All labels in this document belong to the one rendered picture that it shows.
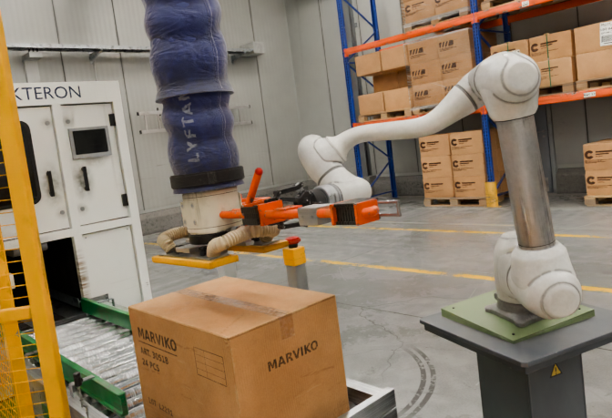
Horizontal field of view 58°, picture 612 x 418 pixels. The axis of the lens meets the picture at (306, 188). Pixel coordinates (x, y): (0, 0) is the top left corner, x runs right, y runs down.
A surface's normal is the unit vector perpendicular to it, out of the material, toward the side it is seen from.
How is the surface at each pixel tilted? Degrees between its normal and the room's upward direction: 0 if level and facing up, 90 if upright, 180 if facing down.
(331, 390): 90
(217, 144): 73
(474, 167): 91
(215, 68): 99
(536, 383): 90
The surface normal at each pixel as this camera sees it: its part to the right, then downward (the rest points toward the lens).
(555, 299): 0.07, 0.29
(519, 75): -0.04, 0.06
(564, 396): 0.40, 0.03
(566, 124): -0.72, 0.15
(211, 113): 0.38, -0.36
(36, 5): 0.69, -0.02
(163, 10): -0.15, -0.16
